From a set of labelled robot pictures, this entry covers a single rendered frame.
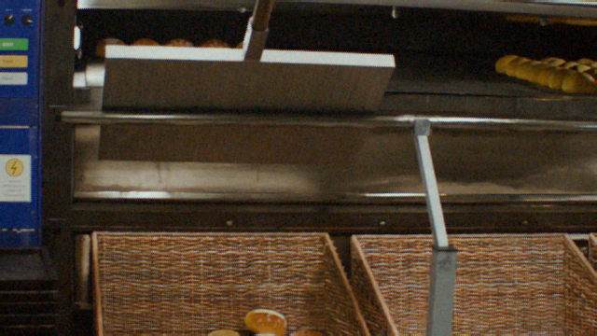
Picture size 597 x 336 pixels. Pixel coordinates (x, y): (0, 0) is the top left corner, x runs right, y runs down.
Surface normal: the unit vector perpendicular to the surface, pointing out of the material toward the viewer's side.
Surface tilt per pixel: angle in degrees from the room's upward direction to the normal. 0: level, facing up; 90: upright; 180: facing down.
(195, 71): 139
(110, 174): 70
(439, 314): 90
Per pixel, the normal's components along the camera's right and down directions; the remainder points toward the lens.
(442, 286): 0.18, 0.17
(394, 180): 0.18, -0.18
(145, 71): 0.08, 0.85
